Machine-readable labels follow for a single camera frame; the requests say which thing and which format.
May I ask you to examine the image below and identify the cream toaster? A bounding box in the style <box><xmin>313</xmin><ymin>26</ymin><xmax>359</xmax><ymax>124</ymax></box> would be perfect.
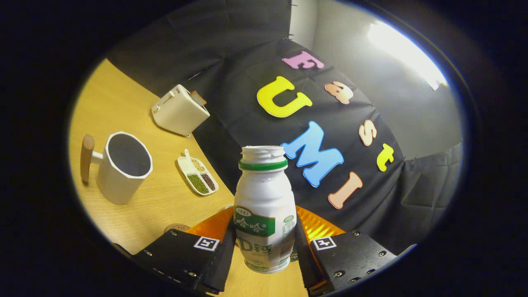
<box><xmin>151</xmin><ymin>84</ymin><xmax>210</xmax><ymax>137</ymax></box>

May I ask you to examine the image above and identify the white divided bean dish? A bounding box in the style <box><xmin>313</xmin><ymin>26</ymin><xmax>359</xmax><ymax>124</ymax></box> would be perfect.
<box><xmin>177</xmin><ymin>149</ymin><xmax>219</xmax><ymax>196</ymax></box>

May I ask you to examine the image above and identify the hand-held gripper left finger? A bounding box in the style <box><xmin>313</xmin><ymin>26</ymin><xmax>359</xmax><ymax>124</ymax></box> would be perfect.
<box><xmin>132</xmin><ymin>206</ymin><xmax>236</xmax><ymax>295</ymax></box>

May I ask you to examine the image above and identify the wooden table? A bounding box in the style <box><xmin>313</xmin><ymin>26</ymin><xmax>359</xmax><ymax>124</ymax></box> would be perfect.
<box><xmin>68</xmin><ymin>58</ymin><xmax>310</xmax><ymax>297</ymax></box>

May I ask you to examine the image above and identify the white cup wooden handle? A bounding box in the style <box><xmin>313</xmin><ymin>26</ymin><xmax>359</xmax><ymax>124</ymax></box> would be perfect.
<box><xmin>80</xmin><ymin>131</ymin><xmax>153</xmax><ymax>205</ymax></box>

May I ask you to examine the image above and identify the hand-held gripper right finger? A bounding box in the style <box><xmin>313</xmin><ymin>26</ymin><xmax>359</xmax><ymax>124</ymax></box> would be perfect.
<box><xmin>295</xmin><ymin>205</ymin><xmax>398</xmax><ymax>295</ymax></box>

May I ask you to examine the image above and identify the white juice bottle green label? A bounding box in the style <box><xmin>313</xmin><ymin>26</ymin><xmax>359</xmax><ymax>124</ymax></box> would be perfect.
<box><xmin>233</xmin><ymin>145</ymin><xmax>297</xmax><ymax>274</ymax></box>

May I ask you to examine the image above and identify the black backdrop cloth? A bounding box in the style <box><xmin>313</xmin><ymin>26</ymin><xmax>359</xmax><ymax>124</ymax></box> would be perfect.
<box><xmin>106</xmin><ymin>0</ymin><xmax>464</xmax><ymax>256</ymax></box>

